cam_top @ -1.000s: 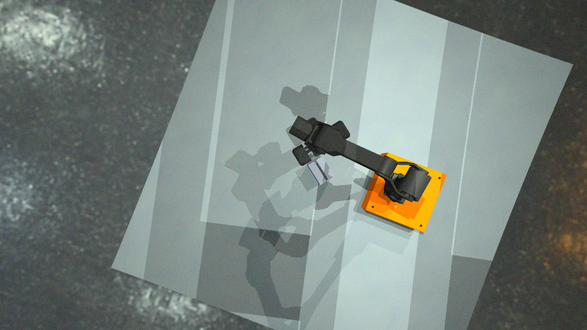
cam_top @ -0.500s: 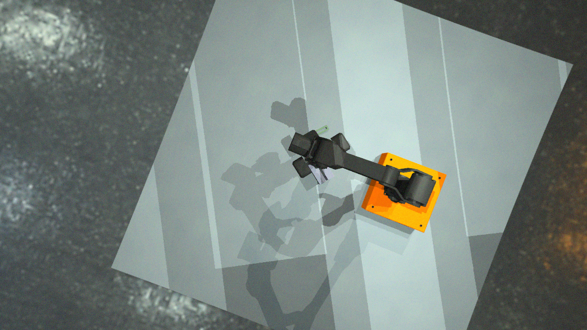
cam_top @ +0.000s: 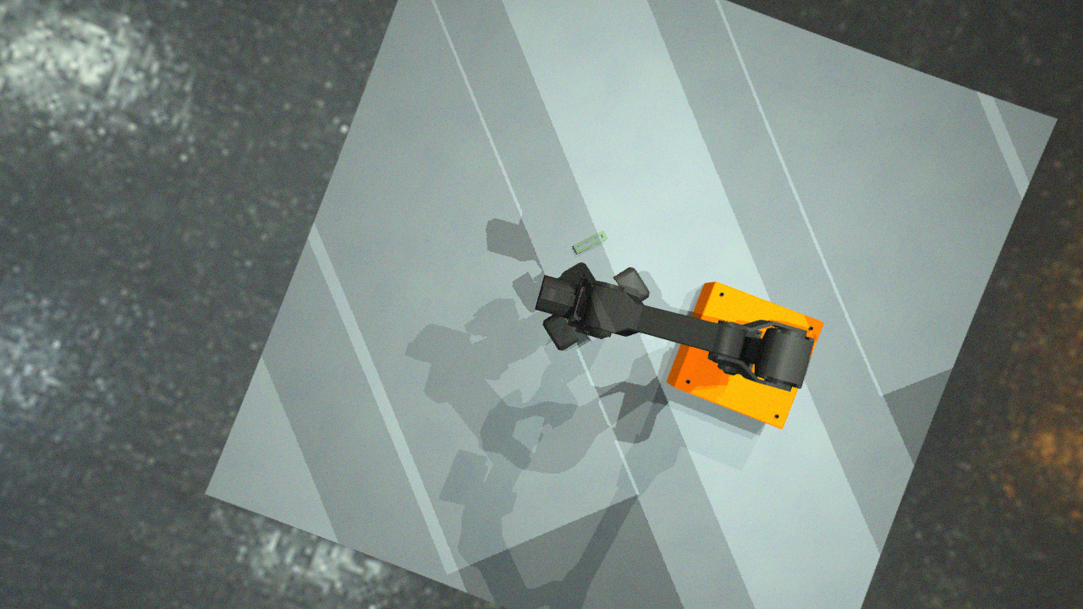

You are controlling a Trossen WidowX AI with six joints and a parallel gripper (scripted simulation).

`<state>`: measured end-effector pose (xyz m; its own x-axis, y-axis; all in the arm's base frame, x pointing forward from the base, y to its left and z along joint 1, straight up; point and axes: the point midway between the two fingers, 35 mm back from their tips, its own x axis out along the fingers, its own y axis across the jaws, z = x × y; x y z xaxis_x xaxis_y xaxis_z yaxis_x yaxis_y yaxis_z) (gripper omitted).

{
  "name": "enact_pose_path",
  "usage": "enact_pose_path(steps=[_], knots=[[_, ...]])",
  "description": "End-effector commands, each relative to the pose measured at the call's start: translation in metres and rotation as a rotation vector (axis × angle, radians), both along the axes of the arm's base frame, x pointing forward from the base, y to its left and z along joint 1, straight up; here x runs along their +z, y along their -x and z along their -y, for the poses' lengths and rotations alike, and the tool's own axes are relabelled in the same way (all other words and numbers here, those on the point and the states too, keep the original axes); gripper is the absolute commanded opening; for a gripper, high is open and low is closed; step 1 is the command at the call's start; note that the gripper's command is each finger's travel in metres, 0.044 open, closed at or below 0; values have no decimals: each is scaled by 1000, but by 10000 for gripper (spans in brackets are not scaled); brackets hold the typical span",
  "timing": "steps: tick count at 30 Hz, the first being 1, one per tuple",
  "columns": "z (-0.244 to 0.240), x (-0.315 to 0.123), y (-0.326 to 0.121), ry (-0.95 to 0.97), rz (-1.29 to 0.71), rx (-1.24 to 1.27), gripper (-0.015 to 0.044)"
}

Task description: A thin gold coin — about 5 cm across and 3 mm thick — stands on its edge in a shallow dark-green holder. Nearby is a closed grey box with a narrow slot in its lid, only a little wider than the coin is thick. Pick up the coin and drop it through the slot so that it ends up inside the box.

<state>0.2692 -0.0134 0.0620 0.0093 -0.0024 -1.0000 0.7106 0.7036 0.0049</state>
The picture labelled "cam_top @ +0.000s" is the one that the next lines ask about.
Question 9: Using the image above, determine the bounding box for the pale green rectangular frame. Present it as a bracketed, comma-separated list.
[573, 230, 606, 254]

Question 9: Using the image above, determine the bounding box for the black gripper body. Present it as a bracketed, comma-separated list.
[543, 267, 649, 351]

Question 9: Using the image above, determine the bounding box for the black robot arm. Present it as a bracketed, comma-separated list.
[535, 262, 815, 392]

